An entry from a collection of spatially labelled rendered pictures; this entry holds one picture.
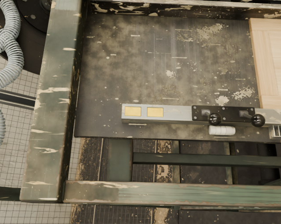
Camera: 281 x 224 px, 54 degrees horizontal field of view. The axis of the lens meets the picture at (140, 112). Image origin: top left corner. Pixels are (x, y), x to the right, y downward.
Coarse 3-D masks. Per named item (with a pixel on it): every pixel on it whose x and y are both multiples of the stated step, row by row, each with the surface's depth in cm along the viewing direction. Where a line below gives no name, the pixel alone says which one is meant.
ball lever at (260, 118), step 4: (240, 112) 85; (244, 112) 85; (240, 116) 85; (244, 116) 85; (248, 116) 81; (252, 116) 76; (256, 116) 74; (260, 116) 74; (252, 120) 75; (256, 120) 74; (260, 120) 74; (264, 120) 74; (252, 124) 76; (256, 124) 74; (260, 124) 74
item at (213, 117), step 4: (204, 112) 84; (208, 112) 85; (212, 112) 75; (216, 112) 75; (208, 116) 75; (212, 116) 74; (216, 116) 74; (220, 116) 74; (208, 120) 75; (212, 120) 74; (216, 120) 73; (220, 120) 74; (212, 124) 75; (216, 124) 74
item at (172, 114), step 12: (144, 108) 86; (168, 108) 87; (180, 108) 87; (132, 120) 87; (144, 120) 86; (156, 120) 86; (168, 120) 86; (180, 120) 86; (192, 120) 86; (276, 120) 87
